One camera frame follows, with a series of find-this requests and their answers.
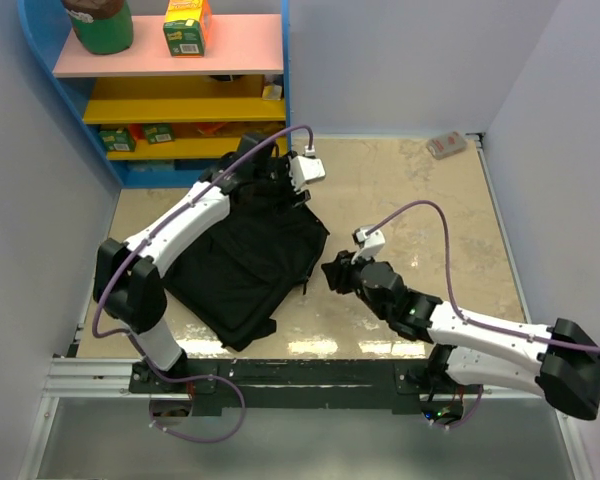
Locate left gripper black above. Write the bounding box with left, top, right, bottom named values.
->
left=253, top=152, right=311, bottom=216

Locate yellow green box on shelf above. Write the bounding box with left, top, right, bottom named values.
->
left=163, top=0, right=212, bottom=57

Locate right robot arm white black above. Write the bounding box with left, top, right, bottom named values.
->
left=321, top=251, right=600, bottom=421

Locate grey red packet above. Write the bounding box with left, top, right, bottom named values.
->
left=426, top=131, right=468, bottom=160

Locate green small box right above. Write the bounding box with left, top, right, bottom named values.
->
left=141, top=123, right=176, bottom=145

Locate black student backpack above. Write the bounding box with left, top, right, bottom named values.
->
left=162, top=149, right=331, bottom=353

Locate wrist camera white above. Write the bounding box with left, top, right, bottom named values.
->
left=351, top=225, right=386, bottom=264
left=289, top=145, right=326, bottom=192

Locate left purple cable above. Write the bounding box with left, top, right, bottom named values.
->
left=90, top=124, right=317, bottom=445

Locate small yellow white box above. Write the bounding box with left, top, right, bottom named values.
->
left=261, top=84, right=284, bottom=101

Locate green small box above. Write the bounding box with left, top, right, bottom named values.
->
left=141, top=123, right=176, bottom=145
left=98, top=127, right=136, bottom=153

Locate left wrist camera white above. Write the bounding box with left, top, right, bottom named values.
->
left=289, top=145, right=326, bottom=192

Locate green small box left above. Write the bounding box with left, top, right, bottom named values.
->
left=98, top=127, right=136, bottom=153

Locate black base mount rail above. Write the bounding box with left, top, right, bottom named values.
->
left=128, top=357, right=486, bottom=419

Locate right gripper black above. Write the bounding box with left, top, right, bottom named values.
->
left=321, top=248, right=389, bottom=321

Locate blue shelf unit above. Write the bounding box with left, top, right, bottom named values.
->
left=17, top=1, right=291, bottom=188

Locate green brown bag on shelf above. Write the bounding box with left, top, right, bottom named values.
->
left=62, top=0, right=134, bottom=55

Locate orange snack packet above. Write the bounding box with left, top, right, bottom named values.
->
left=193, top=122, right=227, bottom=136

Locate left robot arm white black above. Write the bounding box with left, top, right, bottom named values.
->
left=93, top=135, right=325, bottom=392

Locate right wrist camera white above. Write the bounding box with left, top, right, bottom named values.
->
left=351, top=225, right=386, bottom=264

